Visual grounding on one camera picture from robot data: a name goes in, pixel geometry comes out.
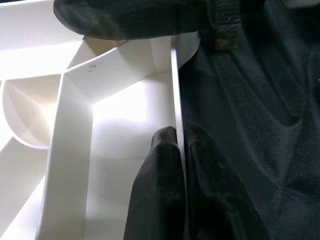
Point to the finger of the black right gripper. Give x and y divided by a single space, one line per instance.
125 17

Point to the white plastic children table top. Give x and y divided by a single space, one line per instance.
100 112

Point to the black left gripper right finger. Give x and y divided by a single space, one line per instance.
215 195

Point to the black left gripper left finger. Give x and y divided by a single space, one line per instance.
160 187

